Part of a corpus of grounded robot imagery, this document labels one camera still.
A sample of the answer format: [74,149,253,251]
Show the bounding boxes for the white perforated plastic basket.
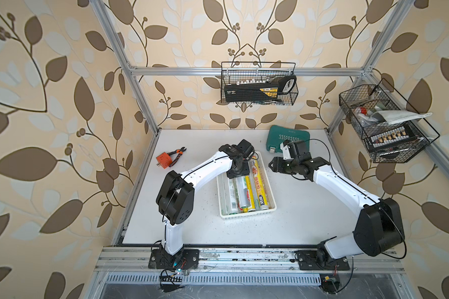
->
[217,151,278,220]

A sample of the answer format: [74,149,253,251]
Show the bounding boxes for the yellow wrap roll with salmon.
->
[253,159,269,210]

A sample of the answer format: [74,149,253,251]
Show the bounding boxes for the silver green wrap roll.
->
[228,179,239,215]

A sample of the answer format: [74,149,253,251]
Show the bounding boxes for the yellow wrap roll group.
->
[244,176,256,213]

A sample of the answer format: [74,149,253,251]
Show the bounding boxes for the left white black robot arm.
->
[156,140,255,257]

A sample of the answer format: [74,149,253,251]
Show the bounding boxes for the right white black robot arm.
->
[269,140,405,265]

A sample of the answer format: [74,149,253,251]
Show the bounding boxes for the black yellow tool in basket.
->
[222,75,299,105]

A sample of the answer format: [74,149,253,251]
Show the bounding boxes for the white paper in basket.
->
[370,110,432,125]

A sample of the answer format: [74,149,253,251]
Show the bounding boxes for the green plastic tool case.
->
[266,125,311,153]

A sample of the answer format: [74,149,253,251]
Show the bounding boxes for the orange black cutting pliers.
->
[170,147,187,166]

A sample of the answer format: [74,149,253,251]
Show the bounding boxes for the drill bit set box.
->
[369,125,418,150]

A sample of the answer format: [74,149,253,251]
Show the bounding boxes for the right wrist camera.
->
[280,140,292,160]

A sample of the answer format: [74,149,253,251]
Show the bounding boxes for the back black wire basket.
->
[220,61,299,105]

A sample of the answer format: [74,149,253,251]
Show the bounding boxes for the black wire basket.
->
[220,61,299,105]
[339,78,440,163]

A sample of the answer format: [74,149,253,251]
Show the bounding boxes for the right black wire basket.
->
[339,78,440,163]

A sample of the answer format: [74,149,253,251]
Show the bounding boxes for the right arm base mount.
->
[295,250,350,271]

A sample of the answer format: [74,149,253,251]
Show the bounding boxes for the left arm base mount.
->
[148,249,200,270]

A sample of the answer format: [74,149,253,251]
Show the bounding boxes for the aluminium front rail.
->
[95,247,405,274]

